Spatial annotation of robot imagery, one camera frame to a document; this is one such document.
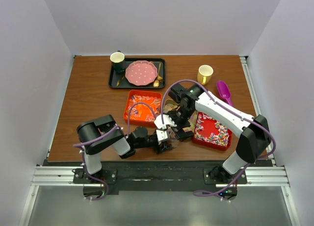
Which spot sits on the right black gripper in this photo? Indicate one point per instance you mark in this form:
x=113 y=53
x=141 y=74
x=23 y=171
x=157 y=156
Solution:
x=181 y=135

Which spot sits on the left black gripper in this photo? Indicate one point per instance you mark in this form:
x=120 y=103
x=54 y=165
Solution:
x=160 y=149

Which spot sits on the red box of lollipops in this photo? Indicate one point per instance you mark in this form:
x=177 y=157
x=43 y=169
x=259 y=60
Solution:
x=210 y=133

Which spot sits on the orange candy box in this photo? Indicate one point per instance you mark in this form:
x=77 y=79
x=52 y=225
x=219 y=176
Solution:
x=142 y=107

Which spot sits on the silver tin of gummies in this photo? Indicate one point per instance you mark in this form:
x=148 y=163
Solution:
x=172 y=105

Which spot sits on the purple plastic scoop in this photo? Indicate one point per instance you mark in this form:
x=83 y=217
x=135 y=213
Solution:
x=224 y=92

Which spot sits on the clear glass jar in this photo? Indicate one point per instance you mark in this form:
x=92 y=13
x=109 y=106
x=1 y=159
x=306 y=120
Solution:
x=173 y=142

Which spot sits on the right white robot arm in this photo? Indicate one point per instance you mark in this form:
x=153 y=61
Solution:
x=252 y=132

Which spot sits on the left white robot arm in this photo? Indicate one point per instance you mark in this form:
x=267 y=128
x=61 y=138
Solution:
x=98 y=134

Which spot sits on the gold spoon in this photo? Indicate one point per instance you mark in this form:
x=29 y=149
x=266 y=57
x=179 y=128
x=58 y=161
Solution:
x=157 y=81

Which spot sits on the gold fork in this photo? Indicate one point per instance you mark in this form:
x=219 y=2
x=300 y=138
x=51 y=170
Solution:
x=159 y=77

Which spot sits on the yellow mug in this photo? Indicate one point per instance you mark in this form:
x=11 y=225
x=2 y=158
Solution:
x=204 y=74

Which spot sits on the pink polka dot plate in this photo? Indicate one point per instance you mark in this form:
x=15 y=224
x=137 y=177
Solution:
x=141 y=73

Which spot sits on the black serving tray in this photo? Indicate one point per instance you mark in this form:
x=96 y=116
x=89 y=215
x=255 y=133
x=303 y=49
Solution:
x=113 y=78

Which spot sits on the dark green cup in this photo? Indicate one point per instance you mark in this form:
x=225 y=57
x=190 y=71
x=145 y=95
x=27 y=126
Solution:
x=118 y=61

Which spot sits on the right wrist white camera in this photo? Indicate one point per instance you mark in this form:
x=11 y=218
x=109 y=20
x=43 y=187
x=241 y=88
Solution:
x=163 y=121

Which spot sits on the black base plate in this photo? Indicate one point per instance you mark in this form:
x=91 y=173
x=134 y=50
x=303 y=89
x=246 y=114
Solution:
x=178 y=176

